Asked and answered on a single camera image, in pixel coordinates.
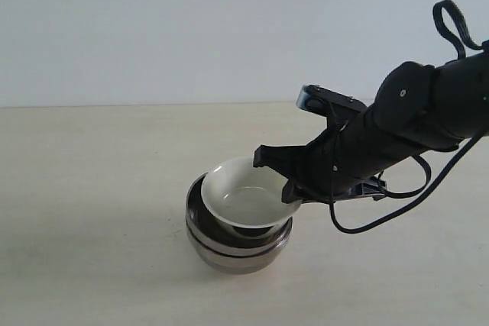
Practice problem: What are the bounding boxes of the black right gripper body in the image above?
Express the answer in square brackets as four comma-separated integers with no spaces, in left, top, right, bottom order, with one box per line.
[301,108,420,202]

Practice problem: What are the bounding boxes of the smooth steel bowl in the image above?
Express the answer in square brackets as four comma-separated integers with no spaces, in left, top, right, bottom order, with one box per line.
[186,220,293,275]

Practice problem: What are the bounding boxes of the ribbed steel bowl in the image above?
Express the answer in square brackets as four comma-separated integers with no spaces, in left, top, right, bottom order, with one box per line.
[186,174,293,240]

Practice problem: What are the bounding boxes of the white ceramic bowl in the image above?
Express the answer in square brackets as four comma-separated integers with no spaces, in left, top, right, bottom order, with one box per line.
[200,157,302,229]

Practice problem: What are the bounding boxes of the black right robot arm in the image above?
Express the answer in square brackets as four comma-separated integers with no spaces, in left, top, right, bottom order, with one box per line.
[253,51,488,203]

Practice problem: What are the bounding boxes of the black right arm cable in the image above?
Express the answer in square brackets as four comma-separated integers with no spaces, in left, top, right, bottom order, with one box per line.
[328,0,489,234]

